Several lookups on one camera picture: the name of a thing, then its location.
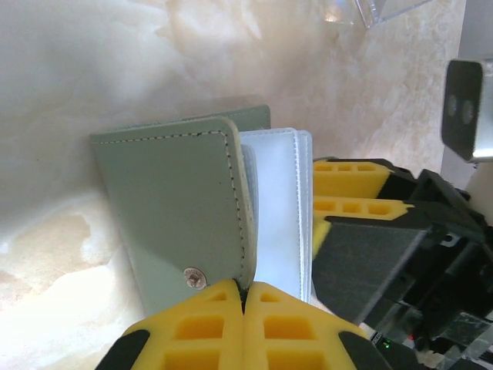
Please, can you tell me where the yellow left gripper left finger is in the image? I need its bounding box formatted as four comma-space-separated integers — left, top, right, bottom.
94, 279, 247, 370

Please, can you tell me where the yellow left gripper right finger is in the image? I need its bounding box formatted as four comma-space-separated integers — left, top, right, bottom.
243, 281, 421, 370

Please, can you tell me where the green leather card holder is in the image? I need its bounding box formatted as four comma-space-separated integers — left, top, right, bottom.
90, 103, 315, 317

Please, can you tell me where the clear plastic card box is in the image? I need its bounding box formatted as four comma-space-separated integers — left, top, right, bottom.
323, 0, 432, 28

